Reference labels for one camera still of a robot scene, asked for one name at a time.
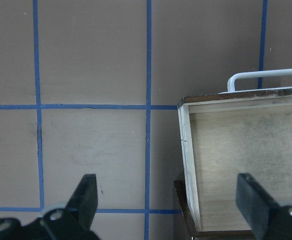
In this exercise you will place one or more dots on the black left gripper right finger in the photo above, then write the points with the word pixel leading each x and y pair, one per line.
pixel 255 204

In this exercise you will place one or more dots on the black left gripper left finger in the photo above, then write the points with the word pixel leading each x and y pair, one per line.
pixel 83 202

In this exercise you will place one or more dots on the light wooden drawer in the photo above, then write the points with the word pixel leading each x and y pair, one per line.
pixel 232 132

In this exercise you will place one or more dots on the dark wooden cabinet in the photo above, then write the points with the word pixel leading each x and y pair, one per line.
pixel 185 210

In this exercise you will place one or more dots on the brown paper table cover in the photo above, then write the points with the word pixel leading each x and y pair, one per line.
pixel 92 86

